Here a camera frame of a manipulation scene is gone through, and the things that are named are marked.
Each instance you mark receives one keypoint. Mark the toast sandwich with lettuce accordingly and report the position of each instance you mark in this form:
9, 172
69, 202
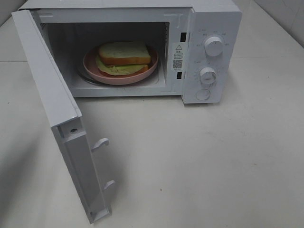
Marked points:
123, 58

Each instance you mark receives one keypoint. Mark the white warning label sticker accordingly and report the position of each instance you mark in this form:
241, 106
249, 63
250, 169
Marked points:
177, 56

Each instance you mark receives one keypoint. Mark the pink round plate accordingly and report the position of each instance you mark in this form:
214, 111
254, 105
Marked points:
92, 70

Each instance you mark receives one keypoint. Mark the round white door button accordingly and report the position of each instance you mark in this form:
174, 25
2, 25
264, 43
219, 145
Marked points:
203, 94

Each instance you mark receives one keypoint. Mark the upper white power knob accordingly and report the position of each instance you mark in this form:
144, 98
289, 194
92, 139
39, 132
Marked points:
213, 45

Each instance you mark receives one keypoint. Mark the lower white timer knob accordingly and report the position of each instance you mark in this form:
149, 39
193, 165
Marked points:
207, 75

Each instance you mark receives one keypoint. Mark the white microwave oven body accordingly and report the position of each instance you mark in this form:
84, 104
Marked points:
73, 27

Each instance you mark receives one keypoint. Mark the white microwave door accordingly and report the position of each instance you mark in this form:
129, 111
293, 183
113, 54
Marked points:
64, 116

